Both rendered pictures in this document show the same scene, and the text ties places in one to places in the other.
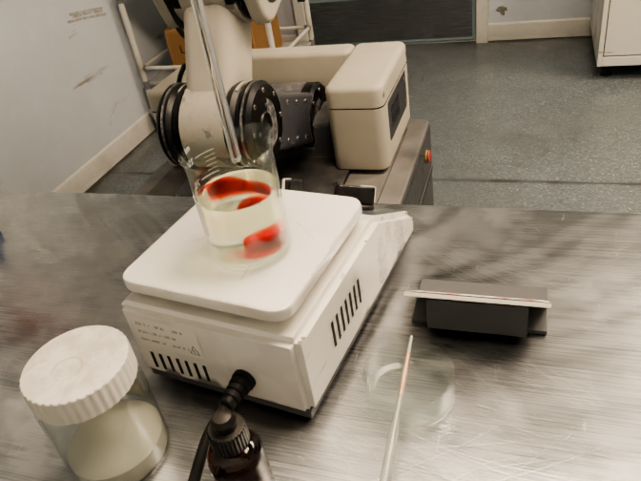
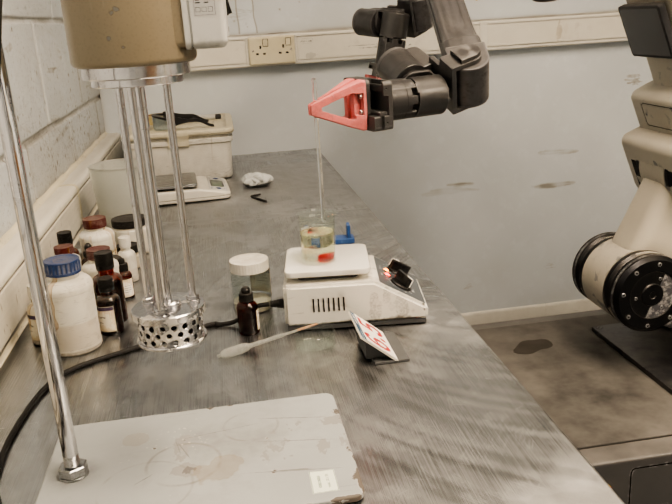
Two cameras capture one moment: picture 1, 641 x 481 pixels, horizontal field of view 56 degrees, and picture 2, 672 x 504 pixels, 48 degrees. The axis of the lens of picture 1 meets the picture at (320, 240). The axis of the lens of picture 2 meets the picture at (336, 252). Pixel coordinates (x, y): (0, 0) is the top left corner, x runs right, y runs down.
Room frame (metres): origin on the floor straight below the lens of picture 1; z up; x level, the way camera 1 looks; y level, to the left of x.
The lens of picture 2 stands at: (-0.19, -0.84, 1.17)
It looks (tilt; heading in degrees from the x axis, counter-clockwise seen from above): 17 degrees down; 59
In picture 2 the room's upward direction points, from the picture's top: 4 degrees counter-clockwise
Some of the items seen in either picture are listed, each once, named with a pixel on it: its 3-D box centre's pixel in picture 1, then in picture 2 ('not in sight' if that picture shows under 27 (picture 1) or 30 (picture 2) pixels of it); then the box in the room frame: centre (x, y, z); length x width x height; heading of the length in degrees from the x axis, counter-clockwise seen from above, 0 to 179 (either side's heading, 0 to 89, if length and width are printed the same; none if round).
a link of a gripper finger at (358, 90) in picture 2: not in sight; (337, 105); (0.36, 0.04, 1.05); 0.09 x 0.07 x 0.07; 173
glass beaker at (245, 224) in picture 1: (242, 197); (319, 235); (0.31, 0.04, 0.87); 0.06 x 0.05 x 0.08; 137
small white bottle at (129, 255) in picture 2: not in sight; (127, 259); (0.13, 0.40, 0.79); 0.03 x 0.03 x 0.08
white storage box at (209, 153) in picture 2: not in sight; (182, 147); (0.58, 1.30, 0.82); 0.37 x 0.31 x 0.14; 67
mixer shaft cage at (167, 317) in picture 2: not in sight; (155, 209); (0.01, -0.21, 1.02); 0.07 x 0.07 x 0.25
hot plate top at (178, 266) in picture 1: (247, 241); (326, 260); (0.33, 0.05, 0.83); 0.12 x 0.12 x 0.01; 59
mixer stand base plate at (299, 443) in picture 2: not in sight; (199, 461); (0.01, -0.21, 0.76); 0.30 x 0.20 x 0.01; 157
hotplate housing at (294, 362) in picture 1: (278, 270); (346, 287); (0.35, 0.03, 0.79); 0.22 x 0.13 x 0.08; 149
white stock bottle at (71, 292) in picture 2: not in sight; (68, 303); (-0.01, 0.17, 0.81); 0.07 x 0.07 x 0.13
